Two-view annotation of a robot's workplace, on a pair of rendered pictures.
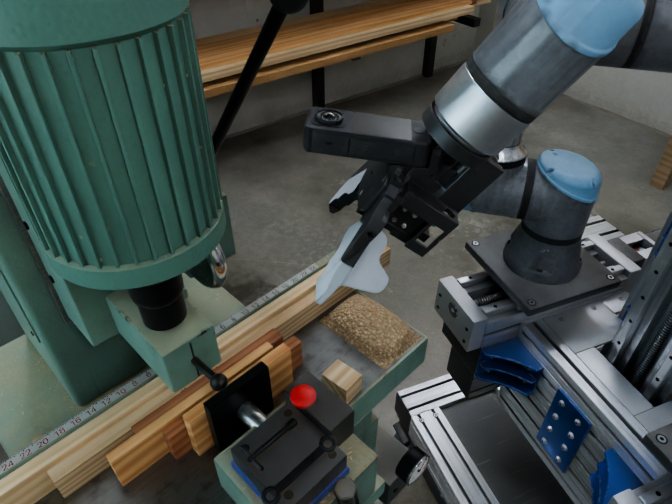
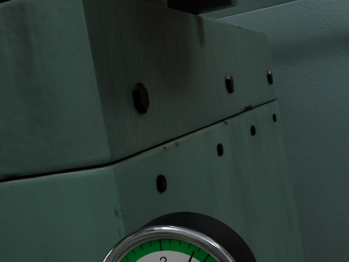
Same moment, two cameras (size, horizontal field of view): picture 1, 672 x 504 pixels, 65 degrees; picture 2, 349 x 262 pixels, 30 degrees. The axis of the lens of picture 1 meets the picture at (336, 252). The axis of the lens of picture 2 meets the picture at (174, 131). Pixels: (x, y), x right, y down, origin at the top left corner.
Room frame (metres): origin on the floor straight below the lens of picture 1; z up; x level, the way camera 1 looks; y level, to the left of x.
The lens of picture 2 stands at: (0.35, -0.36, 0.74)
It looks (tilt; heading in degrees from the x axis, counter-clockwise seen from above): 3 degrees down; 63
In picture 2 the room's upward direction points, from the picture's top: 10 degrees counter-clockwise
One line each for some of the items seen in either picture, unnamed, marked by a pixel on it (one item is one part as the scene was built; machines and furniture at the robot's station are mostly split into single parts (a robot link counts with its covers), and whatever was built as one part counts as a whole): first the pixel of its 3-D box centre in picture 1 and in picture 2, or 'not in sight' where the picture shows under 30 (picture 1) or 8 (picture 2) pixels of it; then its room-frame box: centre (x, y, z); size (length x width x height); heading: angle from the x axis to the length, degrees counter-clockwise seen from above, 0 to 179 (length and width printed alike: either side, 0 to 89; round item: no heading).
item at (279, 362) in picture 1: (242, 397); not in sight; (0.41, 0.12, 0.94); 0.16 x 0.02 x 0.08; 135
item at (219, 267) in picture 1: (199, 252); not in sight; (0.61, 0.21, 1.02); 0.12 x 0.03 x 0.12; 45
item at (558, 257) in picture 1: (546, 241); not in sight; (0.82, -0.42, 0.87); 0.15 x 0.15 x 0.10
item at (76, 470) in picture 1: (254, 345); not in sight; (0.51, 0.12, 0.92); 0.60 x 0.02 x 0.04; 135
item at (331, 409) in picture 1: (299, 442); not in sight; (0.32, 0.04, 0.99); 0.13 x 0.11 x 0.06; 135
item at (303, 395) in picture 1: (303, 396); not in sight; (0.35, 0.04, 1.02); 0.03 x 0.03 x 0.01
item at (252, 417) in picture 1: (255, 420); not in sight; (0.37, 0.10, 0.95); 0.09 x 0.07 x 0.09; 135
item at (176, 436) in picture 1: (239, 393); not in sight; (0.42, 0.13, 0.93); 0.22 x 0.02 x 0.05; 135
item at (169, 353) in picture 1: (165, 331); not in sight; (0.44, 0.22, 1.03); 0.14 x 0.07 x 0.09; 45
